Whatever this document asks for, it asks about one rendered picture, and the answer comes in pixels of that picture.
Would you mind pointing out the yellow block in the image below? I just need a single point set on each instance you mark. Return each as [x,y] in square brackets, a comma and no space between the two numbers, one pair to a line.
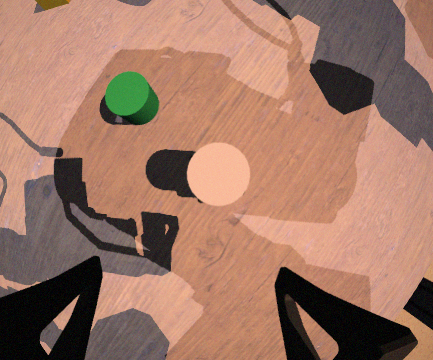
[49,4]

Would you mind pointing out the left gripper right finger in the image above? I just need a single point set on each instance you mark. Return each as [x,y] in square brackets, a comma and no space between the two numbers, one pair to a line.
[360,334]

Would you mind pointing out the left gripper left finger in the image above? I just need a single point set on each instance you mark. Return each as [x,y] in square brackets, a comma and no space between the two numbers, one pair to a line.
[26,313]

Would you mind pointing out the green cylinder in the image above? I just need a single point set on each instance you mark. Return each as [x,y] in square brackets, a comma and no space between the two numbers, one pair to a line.
[130,96]

